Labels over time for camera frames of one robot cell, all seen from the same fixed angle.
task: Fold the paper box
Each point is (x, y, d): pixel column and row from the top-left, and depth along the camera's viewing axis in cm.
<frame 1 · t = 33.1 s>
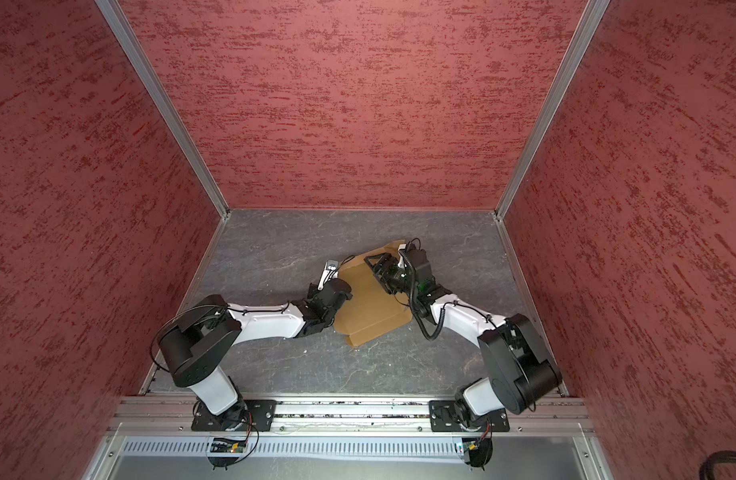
left hand: (327, 285, 92), fingers closed
right hand: (363, 270, 84), fingers open
flat brown cardboard box: (371, 308, 96), on the table

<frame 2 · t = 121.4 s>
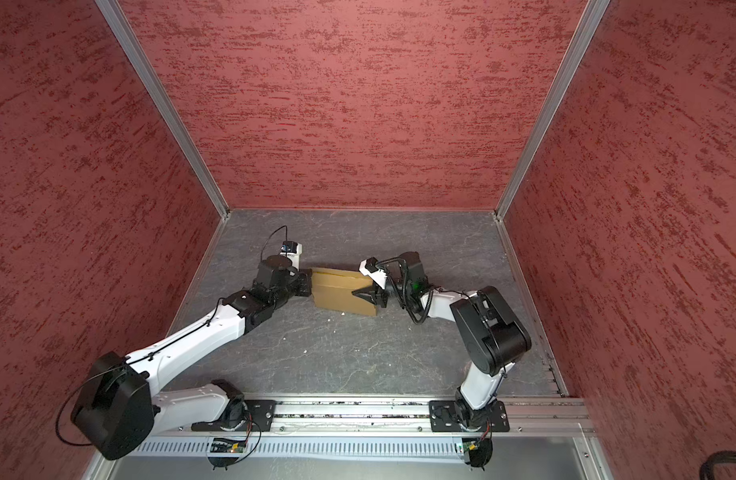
left hand: (311, 278, 85), fingers closed
right hand: (354, 291, 86), fingers open
flat brown cardboard box: (334, 288, 81), point 17 cm above the table

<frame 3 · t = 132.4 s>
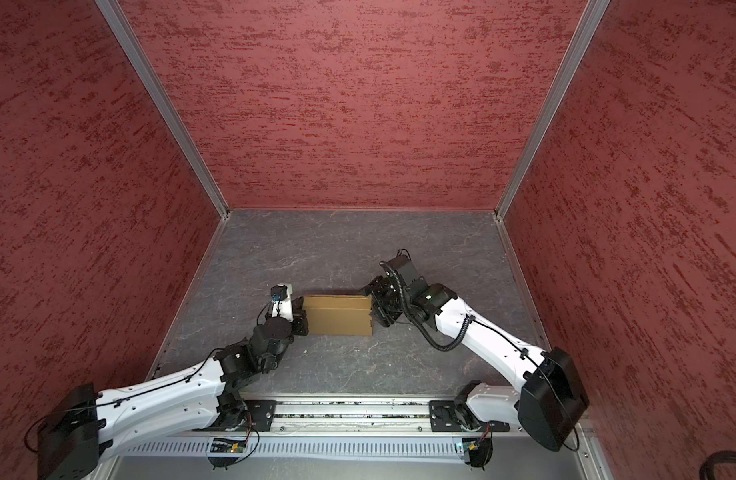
left hand: (303, 305, 81), fingers closed
right hand: (356, 307, 76), fingers open
flat brown cardboard box: (339, 315, 82), point 12 cm above the table

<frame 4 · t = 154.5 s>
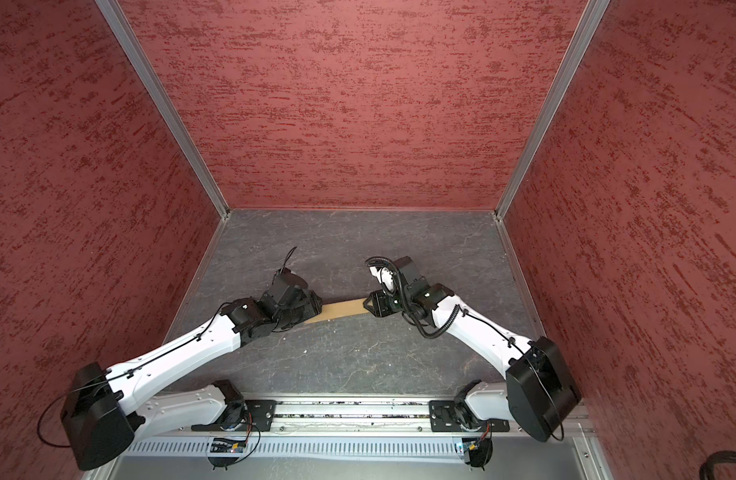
left hand: (316, 311, 81), fingers open
right hand: (366, 310, 80), fingers open
flat brown cardboard box: (340, 309, 80), point 15 cm above the table

